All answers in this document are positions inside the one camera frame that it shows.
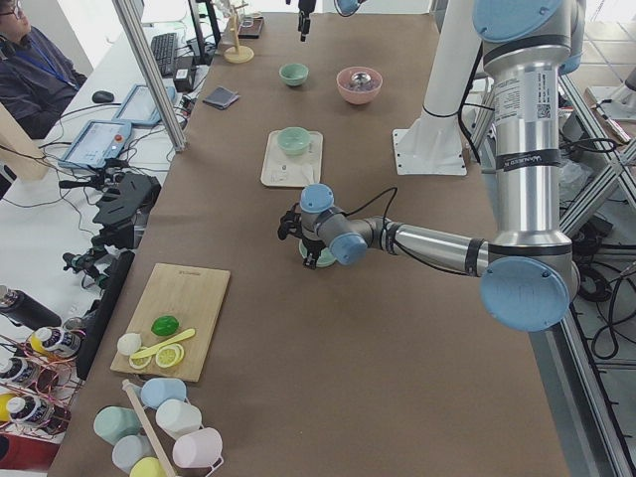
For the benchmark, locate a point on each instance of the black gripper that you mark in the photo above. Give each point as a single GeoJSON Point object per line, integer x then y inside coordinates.
{"type": "Point", "coordinates": [303, 11]}
{"type": "Point", "coordinates": [312, 246]}

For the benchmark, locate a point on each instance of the green bowl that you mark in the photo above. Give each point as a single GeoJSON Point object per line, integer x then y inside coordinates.
{"type": "Point", "coordinates": [325, 258]}
{"type": "Point", "coordinates": [293, 141]}
{"type": "Point", "coordinates": [293, 74]}

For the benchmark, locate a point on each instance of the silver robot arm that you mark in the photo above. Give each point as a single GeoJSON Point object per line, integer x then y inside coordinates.
{"type": "Point", "coordinates": [528, 277]}

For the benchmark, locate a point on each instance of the dark wooden tray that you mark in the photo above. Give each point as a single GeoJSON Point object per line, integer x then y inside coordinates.
{"type": "Point", "coordinates": [250, 28]}

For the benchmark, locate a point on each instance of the wooden mug tree stand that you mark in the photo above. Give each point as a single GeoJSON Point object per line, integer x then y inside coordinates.
{"type": "Point", "coordinates": [234, 52]}

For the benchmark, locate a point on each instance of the metal object in pink bowl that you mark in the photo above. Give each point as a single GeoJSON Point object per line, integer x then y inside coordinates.
{"type": "Point", "coordinates": [361, 81]}

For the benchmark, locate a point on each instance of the pink bowl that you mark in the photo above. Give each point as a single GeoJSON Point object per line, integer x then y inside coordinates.
{"type": "Point", "coordinates": [357, 98]}

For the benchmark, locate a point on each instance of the white spoon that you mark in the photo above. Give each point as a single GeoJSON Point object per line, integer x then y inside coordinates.
{"type": "Point", "coordinates": [308, 173]}

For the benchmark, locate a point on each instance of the white rectangular tray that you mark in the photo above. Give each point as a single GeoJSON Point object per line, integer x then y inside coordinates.
{"type": "Point", "coordinates": [282, 171]}

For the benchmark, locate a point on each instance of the grey folded cloth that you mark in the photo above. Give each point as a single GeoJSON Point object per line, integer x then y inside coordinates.
{"type": "Point", "coordinates": [221, 98]}

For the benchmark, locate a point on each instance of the green bowl on tray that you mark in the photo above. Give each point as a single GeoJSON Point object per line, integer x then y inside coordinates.
{"type": "Point", "coordinates": [293, 141]}

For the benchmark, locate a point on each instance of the black power adapter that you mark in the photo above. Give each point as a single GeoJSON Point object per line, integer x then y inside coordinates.
{"type": "Point", "coordinates": [184, 73]}

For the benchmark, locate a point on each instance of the yellow spoon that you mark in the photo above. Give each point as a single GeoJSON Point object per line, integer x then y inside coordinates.
{"type": "Point", "coordinates": [150, 351]}

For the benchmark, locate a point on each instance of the black keyboard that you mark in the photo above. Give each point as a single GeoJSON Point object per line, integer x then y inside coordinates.
{"type": "Point", "coordinates": [163, 48]}

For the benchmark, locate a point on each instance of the green lime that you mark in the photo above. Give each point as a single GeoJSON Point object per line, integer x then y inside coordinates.
{"type": "Point", "coordinates": [166, 325]}

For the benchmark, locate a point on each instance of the lemon slice right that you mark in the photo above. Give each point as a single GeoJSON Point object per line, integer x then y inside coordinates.
{"type": "Point", "coordinates": [169, 356]}

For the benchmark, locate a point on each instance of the lemon slice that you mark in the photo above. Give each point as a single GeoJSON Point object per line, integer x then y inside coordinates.
{"type": "Point", "coordinates": [139, 363]}
{"type": "Point", "coordinates": [169, 356]}

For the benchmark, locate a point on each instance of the far teach pendant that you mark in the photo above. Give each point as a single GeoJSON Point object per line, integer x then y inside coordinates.
{"type": "Point", "coordinates": [138, 108]}

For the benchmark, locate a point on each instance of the teach pendant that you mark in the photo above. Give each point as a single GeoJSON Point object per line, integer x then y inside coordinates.
{"type": "Point", "coordinates": [96, 143]}
{"type": "Point", "coordinates": [138, 108]}

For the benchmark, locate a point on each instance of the black teleoperation device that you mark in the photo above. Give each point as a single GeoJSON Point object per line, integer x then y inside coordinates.
{"type": "Point", "coordinates": [126, 200]}

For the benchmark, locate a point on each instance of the white egg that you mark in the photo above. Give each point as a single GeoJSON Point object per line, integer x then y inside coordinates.
{"type": "Point", "coordinates": [128, 344]}

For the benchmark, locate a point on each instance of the lemon slice left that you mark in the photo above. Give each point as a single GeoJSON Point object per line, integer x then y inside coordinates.
{"type": "Point", "coordinates": [139, 363]}

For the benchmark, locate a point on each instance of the blue cup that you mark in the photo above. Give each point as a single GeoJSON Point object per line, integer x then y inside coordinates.
{"type": "Point", "coordinates": [157, 390]}

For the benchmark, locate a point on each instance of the white cup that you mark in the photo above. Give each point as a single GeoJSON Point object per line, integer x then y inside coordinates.
{"type": "Point", "coordinates": [178, 418]}

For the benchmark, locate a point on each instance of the pink cup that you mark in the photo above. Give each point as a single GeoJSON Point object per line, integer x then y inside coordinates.
{"type": "Point", "coordinates": [199, 449]}

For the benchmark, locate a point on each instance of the black bar stand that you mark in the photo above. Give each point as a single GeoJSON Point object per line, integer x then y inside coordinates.
{"type": "Point", "coordinates": [96, 329]}

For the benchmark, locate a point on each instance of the black computer mouse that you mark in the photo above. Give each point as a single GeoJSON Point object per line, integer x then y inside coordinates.
{"type": "Point", "coordinates": [102, 97]}

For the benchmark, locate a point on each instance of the near teach pendant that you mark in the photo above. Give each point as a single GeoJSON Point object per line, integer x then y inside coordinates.
{"type": "Point", "coordinates": [96, 143]}

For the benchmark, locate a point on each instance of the green cup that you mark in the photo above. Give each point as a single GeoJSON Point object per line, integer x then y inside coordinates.
{"type": "Point", "coordinates": [114, 422]}

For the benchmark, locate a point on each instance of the grey cup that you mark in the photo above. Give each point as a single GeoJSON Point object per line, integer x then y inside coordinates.
{"type": "Point", "coordinates": [128, 450]}

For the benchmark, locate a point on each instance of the yellow cup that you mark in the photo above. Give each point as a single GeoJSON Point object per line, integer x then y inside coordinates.
{"type": "Point", "coordinates": [147, 467]}

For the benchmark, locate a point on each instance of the seated person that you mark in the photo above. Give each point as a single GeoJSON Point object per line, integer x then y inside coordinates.
{"type": "Point", "coordinates": [38, 81]}

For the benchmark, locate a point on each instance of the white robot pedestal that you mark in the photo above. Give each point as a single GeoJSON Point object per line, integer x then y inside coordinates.
{"type": "Point", "coordinates": [432, 145]}

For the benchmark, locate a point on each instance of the aluminium frame post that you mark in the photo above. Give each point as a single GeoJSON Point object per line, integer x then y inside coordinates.
{"type": "Point", "coordinates": [129, 19]}

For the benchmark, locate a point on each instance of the wooden rack handle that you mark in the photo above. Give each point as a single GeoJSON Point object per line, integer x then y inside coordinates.
{"type": "Point", "coordinates": [129, 388]}

